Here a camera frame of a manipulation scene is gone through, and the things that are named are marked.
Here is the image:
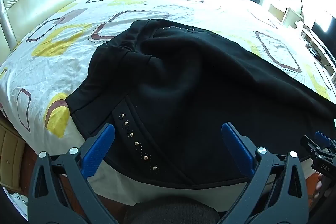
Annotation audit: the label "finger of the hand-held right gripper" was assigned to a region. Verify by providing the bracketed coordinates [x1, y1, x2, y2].
[314, 131, 336, 148]
[301, 135, 335, 163]

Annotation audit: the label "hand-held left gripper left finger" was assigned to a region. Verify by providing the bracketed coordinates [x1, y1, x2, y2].
[28, 123, 126, 224]

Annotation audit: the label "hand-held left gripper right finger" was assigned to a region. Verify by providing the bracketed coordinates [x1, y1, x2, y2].
[218, 122, 309, 224]

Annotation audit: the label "black pants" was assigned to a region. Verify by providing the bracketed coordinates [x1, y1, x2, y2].
[65, 19, 336, 189]

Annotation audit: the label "person's right hand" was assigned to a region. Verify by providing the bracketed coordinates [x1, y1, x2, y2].
[314, 172, 324, 194]

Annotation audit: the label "wooden bedside cabinet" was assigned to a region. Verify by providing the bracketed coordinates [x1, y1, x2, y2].
[0, 118, 28, 189]

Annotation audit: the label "dark knit clothing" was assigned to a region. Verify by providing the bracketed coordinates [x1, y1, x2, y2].
[123, 199, 221, 224]

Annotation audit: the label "patterned bed sheet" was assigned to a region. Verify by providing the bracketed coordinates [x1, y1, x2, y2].
[0, 0, 336, 206]

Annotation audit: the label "white television stand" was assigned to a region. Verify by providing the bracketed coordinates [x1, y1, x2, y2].
[297, 21, 336, 83]

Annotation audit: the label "black television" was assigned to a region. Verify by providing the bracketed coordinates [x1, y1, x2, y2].
[311, 14, 336, 39]

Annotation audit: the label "white dressing table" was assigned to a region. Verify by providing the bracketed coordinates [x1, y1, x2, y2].
[260, 0, 302, 28]

